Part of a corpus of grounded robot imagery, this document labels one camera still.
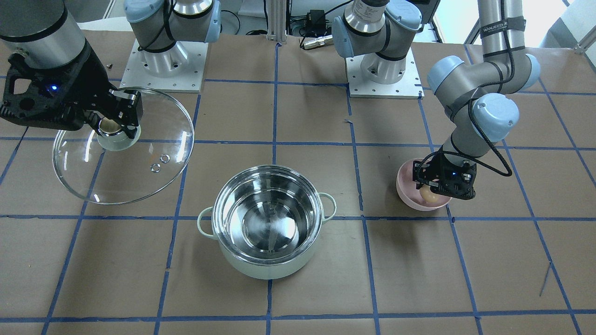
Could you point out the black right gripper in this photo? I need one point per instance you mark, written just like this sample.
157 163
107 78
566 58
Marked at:
91 80

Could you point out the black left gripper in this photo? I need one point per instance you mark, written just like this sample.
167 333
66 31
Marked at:
439 164

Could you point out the brown egg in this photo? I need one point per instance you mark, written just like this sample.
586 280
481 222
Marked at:
428 196

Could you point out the glass pot lid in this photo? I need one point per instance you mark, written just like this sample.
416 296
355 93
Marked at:
123 146

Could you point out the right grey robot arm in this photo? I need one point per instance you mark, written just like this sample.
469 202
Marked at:
49 36

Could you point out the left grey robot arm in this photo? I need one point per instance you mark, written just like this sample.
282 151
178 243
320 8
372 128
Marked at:
474 96

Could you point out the pale green steel pot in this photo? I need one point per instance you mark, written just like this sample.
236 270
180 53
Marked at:
267 220

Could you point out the pink bowl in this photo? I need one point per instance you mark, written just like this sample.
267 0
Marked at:
409 194

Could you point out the brown cardboard table mat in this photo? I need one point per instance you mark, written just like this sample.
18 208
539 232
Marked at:
518 259

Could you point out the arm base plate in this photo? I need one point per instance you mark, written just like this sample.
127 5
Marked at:
178 70
370 76

